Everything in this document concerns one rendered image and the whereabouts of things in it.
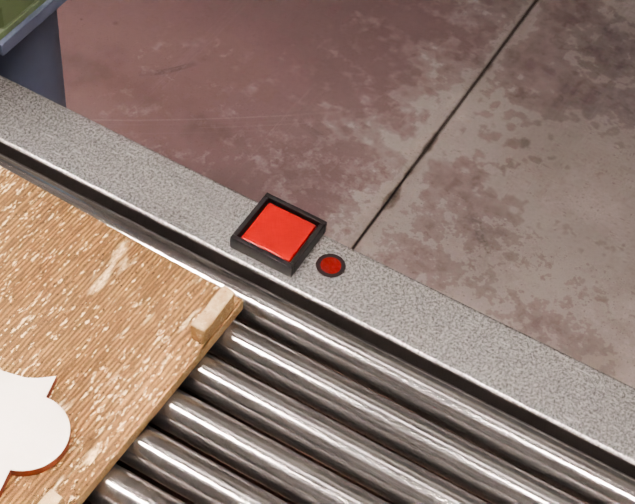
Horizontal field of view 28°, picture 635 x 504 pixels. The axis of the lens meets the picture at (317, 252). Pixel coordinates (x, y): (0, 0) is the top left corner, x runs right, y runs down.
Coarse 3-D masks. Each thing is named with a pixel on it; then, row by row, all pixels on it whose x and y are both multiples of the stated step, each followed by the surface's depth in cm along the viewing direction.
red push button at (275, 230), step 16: (272, 208) 135; (256, 224) 134; (272, 224) 134; (288, 224) 134; (304, 224) 134; (256, 240) 132; (272, 240) 133; (288, 240) 133; (304, 240) 133; (288, 256) 131
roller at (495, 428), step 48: (48, 192) 135; (144, 240) 132; (240, 288) 129; (288, 336) 128; (336, 336) 127; (384, 384) 125; (432, 384) 124; (480, 432) 122; (528, 432) 122; (576, 480) 120; (624, 480) 119
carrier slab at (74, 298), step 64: (0, 192) 133; (0, 256) 127; (64, 256) 128; (128, 256) 129; (0, 320) 123; (64, 320) 123; (128, 320) 124; (192, 320) 124; (64, 384) 119; (128, 384) 119
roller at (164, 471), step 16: (144, 432) 118; (160, 432) 119; (128, 448) 118; (144, 448) 117; (160, 448) 117; (176, 448) 117; (128, 464) 118; (144, 464) 117; (160, 464) 117; (176, 464) 116; (192, 464) 116; (208, 464) 117; (160, 480) 117; (176, 480) 116; (192, 480) 116; (208, 480) 116; (224, 480) 116; (240, 480) 116; (192, 496) 116; (208, 496) 115; (224, 496) 115; (240, 496) 115; (256, 496) 115; (272, 496) 116
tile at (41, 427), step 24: (0, 384) 117; (24, 384) 117; (48, 384) 117; (0, 408) 115; (24, 408) 115; (48, 408) 116; (0, 432) 114; (24, 432) 114; (48, 432) 114; (0, 456) 112; (24, 456) 112; (48, 456) 113; (0, 480) 111
